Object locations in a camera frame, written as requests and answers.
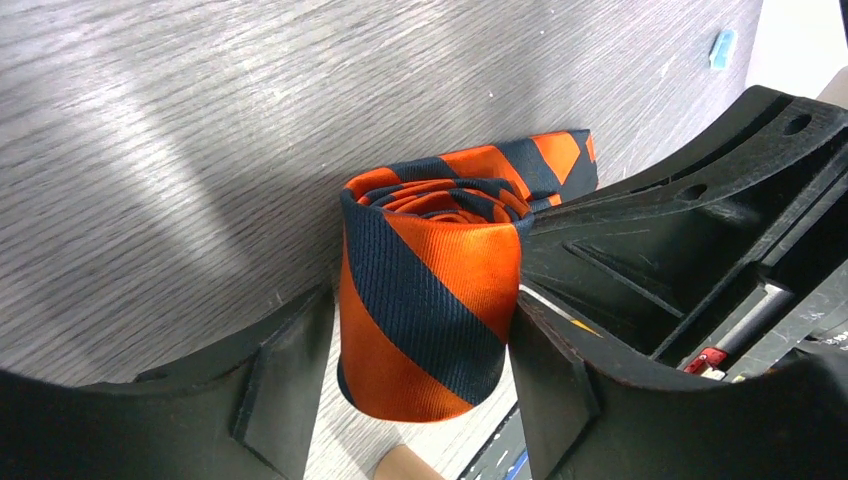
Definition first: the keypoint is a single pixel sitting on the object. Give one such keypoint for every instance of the light blue tile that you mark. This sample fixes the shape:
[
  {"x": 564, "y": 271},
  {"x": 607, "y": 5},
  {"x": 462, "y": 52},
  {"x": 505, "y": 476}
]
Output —
[{"x": 722, "y": 50}]

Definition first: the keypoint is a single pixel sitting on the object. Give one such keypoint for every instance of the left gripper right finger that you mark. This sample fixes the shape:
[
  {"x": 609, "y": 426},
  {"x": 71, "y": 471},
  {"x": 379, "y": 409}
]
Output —
[{"x": 593, "y": 408}]

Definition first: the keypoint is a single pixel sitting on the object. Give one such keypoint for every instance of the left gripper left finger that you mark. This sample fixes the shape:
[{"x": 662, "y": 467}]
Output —
[{"x": 243, "y": 407}]

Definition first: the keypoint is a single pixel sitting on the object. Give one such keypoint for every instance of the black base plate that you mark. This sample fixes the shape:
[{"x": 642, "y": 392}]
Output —
[{"x": 504, "y": 455}]

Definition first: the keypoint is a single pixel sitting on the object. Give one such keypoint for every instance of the small round wooden disc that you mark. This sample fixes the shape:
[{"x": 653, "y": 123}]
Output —
[{"x": 402, "y": 463}]

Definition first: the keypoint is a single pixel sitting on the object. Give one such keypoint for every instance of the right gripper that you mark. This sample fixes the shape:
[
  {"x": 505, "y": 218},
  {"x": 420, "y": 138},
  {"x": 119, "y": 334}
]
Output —
[{"x": 721, "y": 258}]

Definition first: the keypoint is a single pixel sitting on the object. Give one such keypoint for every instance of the orange navy striped tie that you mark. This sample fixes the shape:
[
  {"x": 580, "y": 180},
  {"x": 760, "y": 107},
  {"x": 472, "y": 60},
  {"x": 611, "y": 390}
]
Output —
[{"x": 430, "y": 270}]

